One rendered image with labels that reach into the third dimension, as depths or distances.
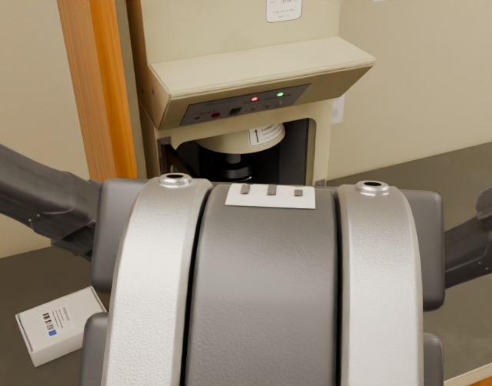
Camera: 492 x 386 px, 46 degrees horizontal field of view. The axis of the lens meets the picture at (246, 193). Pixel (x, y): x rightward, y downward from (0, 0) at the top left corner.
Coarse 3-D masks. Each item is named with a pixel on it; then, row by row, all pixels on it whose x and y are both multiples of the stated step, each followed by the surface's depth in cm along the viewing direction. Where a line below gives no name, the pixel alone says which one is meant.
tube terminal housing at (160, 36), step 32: (128, 0) 87; (160, 0) 80; (192, 0) 82; (224, 0) 84; (256, 0) 85; (320, 0) 90; (160, 32) 82; (192, 32) 84; (224, 32) 86; (256, 32) 88; (288, 32) 90; (320, 32) 92; (192, 128) 92; (224, 128) 95; (320, 128) 102; (320, 160) 106
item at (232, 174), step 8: (216, 160) 111; (224, 160) 111; (232, 160) 109; (240, 160) 111; (248, 160) 111; (216, 168) 109; (224, 168) 108; (232, 168) 108; (240, 168) 108; (248, 168) 109; (224, 176) 108; (232, 176) 108; (240, 176) 108
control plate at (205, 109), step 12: (240, 96) 82; (252, 96) 84; (264, 96) 85; (276, 96) 87; (288, 96) 89; (192, 108) 81; (204, 108) 83; (216, 108) 84; (228, 108) 86; (264, 108) 91; (192, 120) 87; (204, 120) 88
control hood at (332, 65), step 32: (160, 64) 83; (192, 64) 83; (224, 64) 83; (256, 64) 83; (288, 64) 83; (320, 64) 83; (352, 64) 84; (160, 96) 80; (192, 96) 77; (224, 96) 81; (320, 96) 94; (160, 128) 87
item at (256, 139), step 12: (240, 132) 100; (252, 132) 100; (264, 132) 101; (276, 132) 103; (204, 144) 102; (216, 144) 101; (228, 144) 100; (240, 144) 100; (252, 144) 101; (264, 144) 102
